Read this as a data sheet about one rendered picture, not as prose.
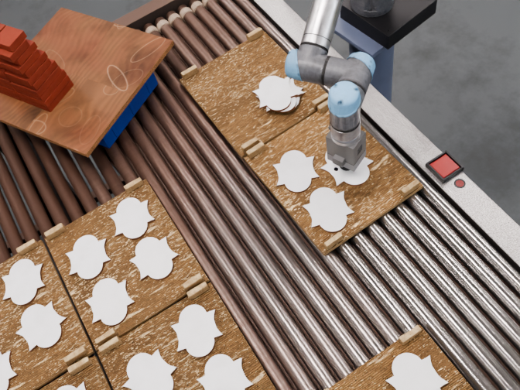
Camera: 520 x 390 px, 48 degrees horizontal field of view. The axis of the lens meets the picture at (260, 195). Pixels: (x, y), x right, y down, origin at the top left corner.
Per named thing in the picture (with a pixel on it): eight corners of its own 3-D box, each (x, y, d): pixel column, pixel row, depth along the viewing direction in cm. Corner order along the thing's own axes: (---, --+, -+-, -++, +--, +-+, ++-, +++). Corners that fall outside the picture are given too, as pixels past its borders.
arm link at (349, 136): (350, 137, 145) (322, 124, 148) (350, 148, 149) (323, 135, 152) (366, 116, 147) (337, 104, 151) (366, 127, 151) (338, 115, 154)
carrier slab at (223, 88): (264, 33, 209) (263, 30, 208) (333, 102, 189) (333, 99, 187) (180, 82, 203) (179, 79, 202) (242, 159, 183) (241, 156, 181)
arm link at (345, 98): (365, 80, 139) (354, 107, 135) (365, 110, 148) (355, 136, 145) (333, 74, 141) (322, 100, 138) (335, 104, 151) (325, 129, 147)
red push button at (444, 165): (445, 156, 173) (446, 153, 172) (459, 169, 170) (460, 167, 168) (429, 166, 172) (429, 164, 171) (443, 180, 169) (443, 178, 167)
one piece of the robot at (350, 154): (316, 135, 149) (320, 170, 163) (347, 149, 145) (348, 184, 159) (336, 108, 152) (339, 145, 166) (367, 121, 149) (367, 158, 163)
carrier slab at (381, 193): (335, 103, 188) (334, 99, 187) (422, 188, 168) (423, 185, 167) (244, 160, 182) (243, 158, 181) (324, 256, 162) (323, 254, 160)
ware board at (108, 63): (63, 11, 217) (61, 7, 215) (174, 44, 199) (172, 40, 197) (-26, 111, 197) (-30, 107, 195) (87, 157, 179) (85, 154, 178)
